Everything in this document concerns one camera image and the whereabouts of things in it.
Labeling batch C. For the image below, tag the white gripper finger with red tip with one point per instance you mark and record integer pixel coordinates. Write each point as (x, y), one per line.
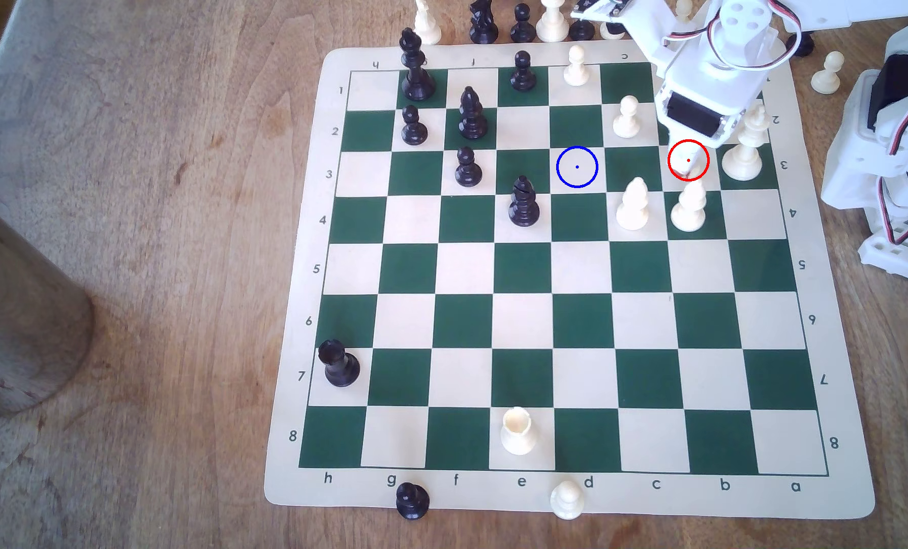
(694, 162)

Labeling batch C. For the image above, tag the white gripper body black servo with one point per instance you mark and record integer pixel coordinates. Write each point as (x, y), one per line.
(692, 116)

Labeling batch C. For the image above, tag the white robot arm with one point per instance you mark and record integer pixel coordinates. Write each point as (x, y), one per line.
(858, 152)

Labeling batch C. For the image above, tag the white chess king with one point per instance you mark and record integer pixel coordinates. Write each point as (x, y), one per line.
(744, 160)

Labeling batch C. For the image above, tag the white chess pawn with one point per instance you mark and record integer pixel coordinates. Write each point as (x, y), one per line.
(688, 213)
(612, 32)
(568, 502)
(626, 122)
(575, 70)
(826, 76)
(683, 7)

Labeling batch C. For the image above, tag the white chess bishop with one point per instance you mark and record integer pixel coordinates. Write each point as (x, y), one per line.
(633, 210)

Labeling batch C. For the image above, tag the black chess piece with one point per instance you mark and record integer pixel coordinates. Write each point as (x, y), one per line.
(802, 46)

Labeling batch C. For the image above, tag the black chess pawn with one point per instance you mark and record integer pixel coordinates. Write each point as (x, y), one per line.
(468, 171)
(522, 29)
(581, 32)
(412, 503)
(414, 131)
(523, 75)

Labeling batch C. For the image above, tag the tall white chess piece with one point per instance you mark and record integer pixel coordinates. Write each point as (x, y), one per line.
(552, 27)

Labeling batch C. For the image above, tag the black chess bishop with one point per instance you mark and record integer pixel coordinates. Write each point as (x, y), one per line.
(472, 118)
(524, 207)

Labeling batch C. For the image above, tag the green and white chess mat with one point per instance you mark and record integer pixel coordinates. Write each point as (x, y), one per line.
(522, 267)

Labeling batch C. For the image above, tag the black chess knight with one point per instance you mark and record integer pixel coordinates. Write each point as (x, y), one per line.
(483, 27)

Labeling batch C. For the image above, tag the black chess king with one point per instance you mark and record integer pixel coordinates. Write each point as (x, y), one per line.
(417, 80)

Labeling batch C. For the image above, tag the white chess rook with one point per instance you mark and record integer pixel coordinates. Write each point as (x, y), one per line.
(518, 434)

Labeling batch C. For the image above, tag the black pawn h7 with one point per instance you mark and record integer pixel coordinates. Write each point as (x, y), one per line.
(339, 367)

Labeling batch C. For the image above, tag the gripper camera white mount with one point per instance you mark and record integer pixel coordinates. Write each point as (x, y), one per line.
(645, 19)

